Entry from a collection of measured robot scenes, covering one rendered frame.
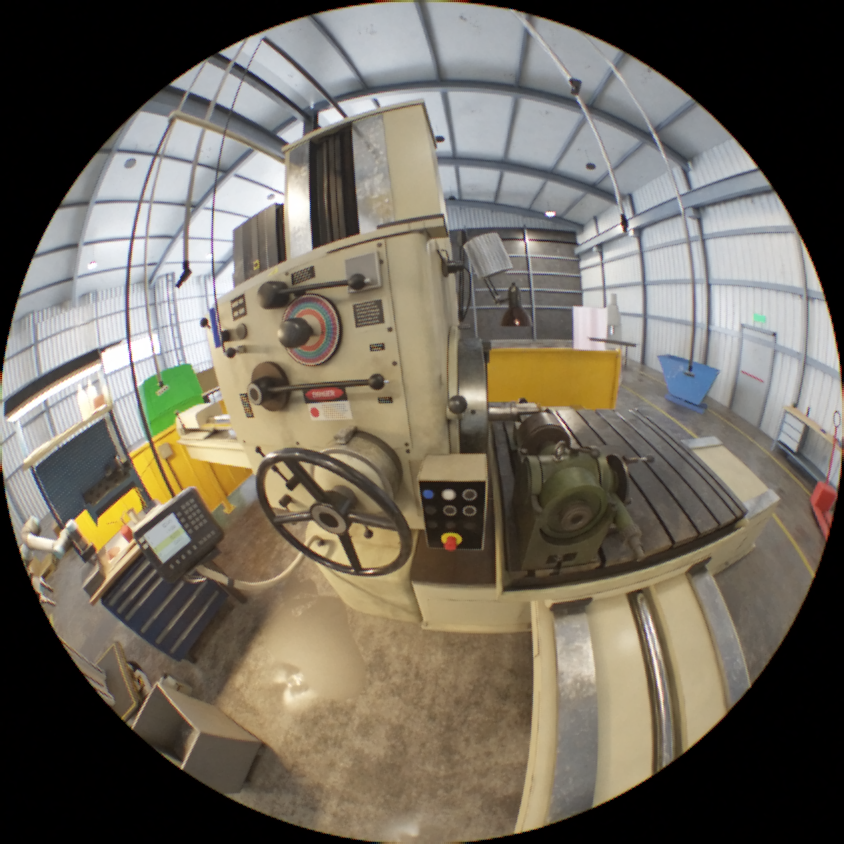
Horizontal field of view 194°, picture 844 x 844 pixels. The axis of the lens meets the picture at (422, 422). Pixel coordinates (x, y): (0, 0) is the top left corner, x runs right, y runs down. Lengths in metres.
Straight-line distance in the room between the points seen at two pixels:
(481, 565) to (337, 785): 1.60
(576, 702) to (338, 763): 1.27
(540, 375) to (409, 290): 2.71
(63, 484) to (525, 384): 4.40
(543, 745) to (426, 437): 1.03
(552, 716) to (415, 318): 1.18
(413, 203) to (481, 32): 6.39
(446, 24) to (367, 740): 8.95
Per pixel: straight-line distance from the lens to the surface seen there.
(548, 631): 1.04
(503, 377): 3.05
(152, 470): 2.99
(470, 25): 7.24
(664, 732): 1.23
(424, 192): 1.35
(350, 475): 0.40
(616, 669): 1.10
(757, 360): 7.75
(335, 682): 1.80
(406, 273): 0.54
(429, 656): 1.70
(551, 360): 3.14
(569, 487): 0.61
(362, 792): 1.83
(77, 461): 2.23
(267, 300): 0.64
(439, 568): 1.24
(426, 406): 0.56
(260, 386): 0.69
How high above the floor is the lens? 1.66
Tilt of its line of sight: 24 degrees down
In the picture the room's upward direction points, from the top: 7 degrees counter-clockwise
